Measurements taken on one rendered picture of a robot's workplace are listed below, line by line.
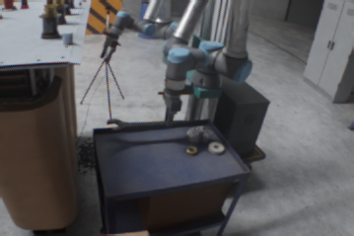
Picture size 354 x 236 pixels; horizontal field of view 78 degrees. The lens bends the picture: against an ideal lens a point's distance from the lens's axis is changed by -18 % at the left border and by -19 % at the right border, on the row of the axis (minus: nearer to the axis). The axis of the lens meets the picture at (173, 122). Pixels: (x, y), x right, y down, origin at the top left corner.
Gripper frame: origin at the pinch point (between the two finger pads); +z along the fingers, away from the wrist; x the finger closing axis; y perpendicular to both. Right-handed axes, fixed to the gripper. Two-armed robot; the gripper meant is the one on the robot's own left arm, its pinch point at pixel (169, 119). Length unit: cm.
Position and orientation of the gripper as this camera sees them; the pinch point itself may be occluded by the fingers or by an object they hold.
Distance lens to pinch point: 123.9
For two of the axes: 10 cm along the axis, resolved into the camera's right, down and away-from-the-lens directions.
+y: -9.4, 0.5, -3.3
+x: 3.0, 5.5, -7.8
